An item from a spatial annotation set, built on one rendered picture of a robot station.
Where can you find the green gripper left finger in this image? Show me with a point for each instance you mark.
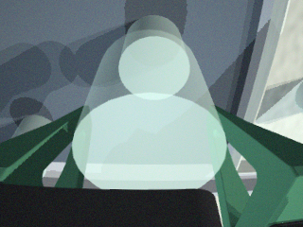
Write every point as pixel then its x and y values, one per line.
pixel 24 158

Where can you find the white shallow tray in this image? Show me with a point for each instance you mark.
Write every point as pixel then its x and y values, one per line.
pixel 273 108

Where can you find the clear glass jar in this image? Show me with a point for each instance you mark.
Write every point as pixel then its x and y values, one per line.
pixel 298 97
pixel 155 22
pixel 149 121
pixel 30 123

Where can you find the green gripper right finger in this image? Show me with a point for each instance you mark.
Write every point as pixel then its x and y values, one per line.
pixel 278 161

